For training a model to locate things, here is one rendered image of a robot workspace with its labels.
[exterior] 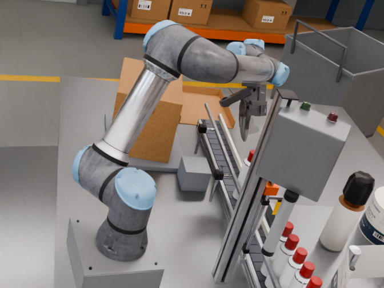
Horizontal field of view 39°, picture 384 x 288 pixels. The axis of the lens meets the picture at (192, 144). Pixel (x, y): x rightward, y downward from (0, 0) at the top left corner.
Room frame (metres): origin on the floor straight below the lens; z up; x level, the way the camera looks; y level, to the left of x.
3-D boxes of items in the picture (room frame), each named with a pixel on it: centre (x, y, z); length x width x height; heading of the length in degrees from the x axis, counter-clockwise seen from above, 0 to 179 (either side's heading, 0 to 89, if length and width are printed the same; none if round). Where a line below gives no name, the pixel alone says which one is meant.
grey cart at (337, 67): (3.75, -0.91, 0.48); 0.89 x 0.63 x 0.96; 137
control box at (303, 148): (1.17, -0.27, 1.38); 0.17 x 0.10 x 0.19; 74
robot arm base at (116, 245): (1.15, 0.12, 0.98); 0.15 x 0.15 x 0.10
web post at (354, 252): (1.23, -0.54, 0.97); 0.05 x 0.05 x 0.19
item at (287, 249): (1.19, -0.35, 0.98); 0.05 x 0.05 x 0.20
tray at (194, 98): (2.24, 0.01, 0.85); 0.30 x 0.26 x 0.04; 19
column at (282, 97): (1.21, -0.20, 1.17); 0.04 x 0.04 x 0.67; 19
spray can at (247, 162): (1.58, -0.22, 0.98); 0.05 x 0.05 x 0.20
